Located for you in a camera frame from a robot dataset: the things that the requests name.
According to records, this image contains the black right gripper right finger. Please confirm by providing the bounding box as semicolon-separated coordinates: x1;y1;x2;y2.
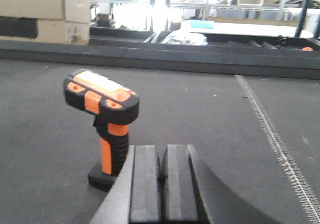
160;144;281;224

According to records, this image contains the orange black barcode scanner gun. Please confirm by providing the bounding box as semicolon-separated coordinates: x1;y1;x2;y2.
63;69;140;192

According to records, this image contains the lower cardboard box black print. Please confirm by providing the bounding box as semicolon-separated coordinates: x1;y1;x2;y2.
0;16;90;45

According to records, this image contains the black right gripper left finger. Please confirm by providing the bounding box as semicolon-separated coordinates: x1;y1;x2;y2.
90;145;161;224

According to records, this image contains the light blue foam pad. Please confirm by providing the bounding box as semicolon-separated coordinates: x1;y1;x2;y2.
188;20;215;30

